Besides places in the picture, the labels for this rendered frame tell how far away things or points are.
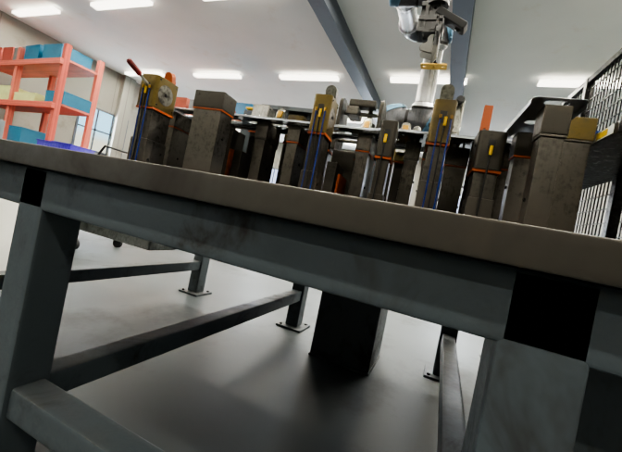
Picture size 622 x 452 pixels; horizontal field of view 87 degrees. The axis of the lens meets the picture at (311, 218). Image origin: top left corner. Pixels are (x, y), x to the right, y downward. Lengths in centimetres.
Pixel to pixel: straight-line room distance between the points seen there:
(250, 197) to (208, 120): 83
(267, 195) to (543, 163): 59
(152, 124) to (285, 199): 101
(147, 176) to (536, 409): 54
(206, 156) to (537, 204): 95
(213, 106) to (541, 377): 112
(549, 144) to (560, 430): 56
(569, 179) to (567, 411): 75
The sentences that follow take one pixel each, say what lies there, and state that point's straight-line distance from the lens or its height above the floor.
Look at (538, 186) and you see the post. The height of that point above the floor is 82.
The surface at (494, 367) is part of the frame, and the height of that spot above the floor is 56.
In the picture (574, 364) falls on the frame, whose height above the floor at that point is 58.
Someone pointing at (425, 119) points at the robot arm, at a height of 126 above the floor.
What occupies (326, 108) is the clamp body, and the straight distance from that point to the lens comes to 105.
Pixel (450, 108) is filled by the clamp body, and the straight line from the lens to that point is 98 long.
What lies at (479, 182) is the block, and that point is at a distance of 97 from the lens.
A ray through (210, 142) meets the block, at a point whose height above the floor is 85.
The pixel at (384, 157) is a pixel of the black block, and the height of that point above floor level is 88.
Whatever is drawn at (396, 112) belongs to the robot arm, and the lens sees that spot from 181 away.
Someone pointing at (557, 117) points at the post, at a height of 96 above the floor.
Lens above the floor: 67
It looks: level
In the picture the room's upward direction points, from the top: 11 degrees clockwise
